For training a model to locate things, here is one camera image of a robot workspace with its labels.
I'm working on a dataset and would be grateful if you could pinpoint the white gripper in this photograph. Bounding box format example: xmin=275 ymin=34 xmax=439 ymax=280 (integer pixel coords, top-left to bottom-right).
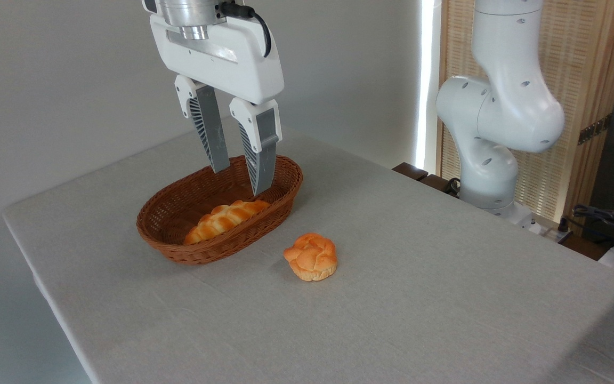
xmin=149 ymin=14 xmax=285 ymax=196

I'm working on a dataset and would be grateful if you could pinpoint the round knotted bread bun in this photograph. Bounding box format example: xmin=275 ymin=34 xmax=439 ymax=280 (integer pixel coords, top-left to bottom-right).
xmin=284 ymin=233 xmax=338 ymax=282

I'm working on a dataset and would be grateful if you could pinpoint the long braided bread loaf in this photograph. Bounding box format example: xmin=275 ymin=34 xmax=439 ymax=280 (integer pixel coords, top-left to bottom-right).
xmin=183 ymin=199 xmax=271 ymax=245

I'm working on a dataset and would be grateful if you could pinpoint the brown oval wicker basket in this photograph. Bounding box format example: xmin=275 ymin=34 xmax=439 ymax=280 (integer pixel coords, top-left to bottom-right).
xmin=136 ymin=154 xmax=304 ymax=266

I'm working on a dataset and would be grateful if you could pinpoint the dark brown wooden bench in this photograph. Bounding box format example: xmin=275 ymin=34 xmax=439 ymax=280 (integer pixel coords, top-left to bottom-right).
xmin=392 ymin=162 xmax=461 ymax=198

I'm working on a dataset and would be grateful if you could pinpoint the grey tablecloth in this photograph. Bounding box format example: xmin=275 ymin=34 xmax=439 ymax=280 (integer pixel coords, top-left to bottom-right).
xmin=2 ymin=113 xmax=614 ymax=384

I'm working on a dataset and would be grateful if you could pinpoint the white power strip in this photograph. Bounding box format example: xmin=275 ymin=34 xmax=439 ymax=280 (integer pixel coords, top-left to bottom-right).
xmin=530 ymin=221 xmax=573 ymax=244

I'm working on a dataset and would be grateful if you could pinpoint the dark metal screen hinge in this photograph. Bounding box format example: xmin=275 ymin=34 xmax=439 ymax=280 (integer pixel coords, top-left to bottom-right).
xmin=577 ymin=114 xmax=613 ymax=146

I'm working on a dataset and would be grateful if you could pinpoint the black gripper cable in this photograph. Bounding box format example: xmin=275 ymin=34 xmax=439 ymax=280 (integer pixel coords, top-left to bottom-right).
xmin=220 ymin=3 xmax=273 ymax=58

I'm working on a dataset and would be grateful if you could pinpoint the black cable bundle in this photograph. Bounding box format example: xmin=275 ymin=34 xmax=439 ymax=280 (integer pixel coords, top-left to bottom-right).
xmin=559 ymin=204 xmax=614 ymax=251

